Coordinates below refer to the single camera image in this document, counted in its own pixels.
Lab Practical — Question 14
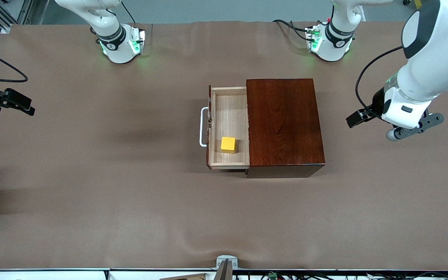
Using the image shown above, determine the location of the black base cable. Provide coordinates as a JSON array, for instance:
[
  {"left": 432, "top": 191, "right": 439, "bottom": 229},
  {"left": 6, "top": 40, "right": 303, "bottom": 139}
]
[
  {"left": 121, "top": 0, "right": 137, "bottom": 24},
  {"left": 273, "top": 19, "right": 314, "bottom": 41}
]

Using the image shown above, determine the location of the brown cardboard piece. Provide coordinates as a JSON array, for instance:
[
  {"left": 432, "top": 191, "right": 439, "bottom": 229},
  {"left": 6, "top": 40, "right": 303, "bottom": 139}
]
[{"left": 159, "top": 273, "right": 209, "bottom": 280}]

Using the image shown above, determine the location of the aluminium camera post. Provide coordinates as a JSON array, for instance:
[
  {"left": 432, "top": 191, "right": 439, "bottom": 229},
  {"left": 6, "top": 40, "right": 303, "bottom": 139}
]
[{"left": 213, "top": 259, "right": 233, "bottom": 280}]

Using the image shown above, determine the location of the grey metal bracket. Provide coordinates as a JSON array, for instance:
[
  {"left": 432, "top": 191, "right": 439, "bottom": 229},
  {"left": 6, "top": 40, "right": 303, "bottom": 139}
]
[{"left": 215, "top": 255, "right": 239, "bottom": 270}]

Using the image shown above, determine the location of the light wooden drawer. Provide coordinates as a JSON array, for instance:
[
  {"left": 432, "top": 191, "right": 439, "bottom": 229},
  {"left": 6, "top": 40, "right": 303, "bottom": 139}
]
[{"left": 199, "top": 85, "right": 250, "bottom": 170}]

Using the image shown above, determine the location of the black cable bundle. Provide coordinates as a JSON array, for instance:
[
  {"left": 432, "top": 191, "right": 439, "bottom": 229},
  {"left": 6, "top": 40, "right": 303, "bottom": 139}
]
[{"left": 234, "top": 271, "right": 448, "bottom": 280}]

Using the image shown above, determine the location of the brown table cloth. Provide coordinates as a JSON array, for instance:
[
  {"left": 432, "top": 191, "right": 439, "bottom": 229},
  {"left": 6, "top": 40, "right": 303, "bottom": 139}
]
[{"left": 0, "top": 20, "right": 448, "bottom": 271}]

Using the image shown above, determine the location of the yellow block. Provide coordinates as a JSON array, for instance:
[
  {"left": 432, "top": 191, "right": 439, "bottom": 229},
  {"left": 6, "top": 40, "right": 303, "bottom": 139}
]
[{"left": 220, "top": 136, "right": 236, "bottom": 154}]

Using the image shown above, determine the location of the aluminium frame profile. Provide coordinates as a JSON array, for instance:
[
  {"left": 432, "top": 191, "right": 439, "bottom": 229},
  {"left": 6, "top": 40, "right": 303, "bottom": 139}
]
[{"left": 0, "top": 0, "right": 34, "bottom": 35}]

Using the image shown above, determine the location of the dark red wooden cabinet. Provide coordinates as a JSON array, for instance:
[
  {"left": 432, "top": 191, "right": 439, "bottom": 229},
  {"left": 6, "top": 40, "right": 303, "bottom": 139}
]
[{"left": 245, "top": 78, "right": 326, "bottom": 179}]

